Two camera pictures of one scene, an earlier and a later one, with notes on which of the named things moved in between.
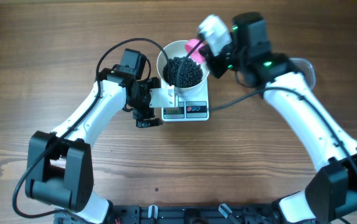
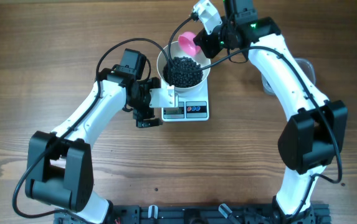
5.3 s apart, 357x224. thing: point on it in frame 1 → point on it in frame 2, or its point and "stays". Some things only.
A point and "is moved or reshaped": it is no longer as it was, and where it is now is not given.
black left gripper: (139, 115) stays
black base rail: (193, 214) stays
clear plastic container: (307, 68) stays
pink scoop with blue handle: (192, 47) is moved or reshaped
